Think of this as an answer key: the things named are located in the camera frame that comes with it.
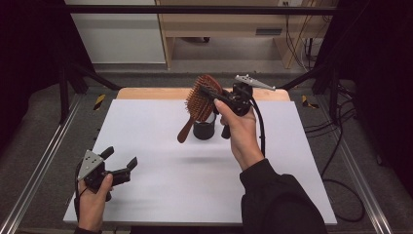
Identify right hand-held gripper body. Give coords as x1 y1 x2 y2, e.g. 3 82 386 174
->
221 74 277 140

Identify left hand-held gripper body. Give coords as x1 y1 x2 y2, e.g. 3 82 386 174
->
77 149 132 203

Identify brown wooden paddle hairbrush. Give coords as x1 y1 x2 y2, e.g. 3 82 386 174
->
176 74 224 144

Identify black mesh cup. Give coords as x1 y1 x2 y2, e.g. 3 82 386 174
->
192 111 217 141

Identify person's right hand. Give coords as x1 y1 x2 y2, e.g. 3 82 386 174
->
212 97 266 172

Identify person's left hand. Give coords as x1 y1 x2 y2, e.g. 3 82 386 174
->
77 174 115 232

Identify yellow black tape marker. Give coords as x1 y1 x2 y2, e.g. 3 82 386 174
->
93 94 107 111
300 95 319 110

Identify light wooden table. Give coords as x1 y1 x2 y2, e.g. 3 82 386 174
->
116 87 291 102

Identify light wooden desk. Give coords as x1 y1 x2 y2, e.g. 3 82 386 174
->
155 0 338 70

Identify white cabinet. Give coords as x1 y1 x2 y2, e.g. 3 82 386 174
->
63 0 167 64

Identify dark curtain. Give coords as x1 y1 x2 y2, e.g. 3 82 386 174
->
0 0 95 154
315 0 413 198

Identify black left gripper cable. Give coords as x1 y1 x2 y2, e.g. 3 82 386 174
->
73 160 88 222

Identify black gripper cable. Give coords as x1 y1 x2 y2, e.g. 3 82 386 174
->
247 96 366 224
73 160 88 222

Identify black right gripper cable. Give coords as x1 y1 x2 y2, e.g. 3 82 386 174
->
247 96 366 224

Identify aluminium rail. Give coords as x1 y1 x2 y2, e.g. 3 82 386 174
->
0 95 83 234
316 95 394 234

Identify black metal frame stand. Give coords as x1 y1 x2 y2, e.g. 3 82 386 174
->
57 60 122 125
278 62 341 125

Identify hanging desk cables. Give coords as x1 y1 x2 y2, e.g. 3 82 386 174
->
283 1 332 72

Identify black horizontal frame bar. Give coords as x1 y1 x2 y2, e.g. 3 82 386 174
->
65 4 339 16

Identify black floor cables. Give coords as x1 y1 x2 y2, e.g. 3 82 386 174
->
304 81 358 179

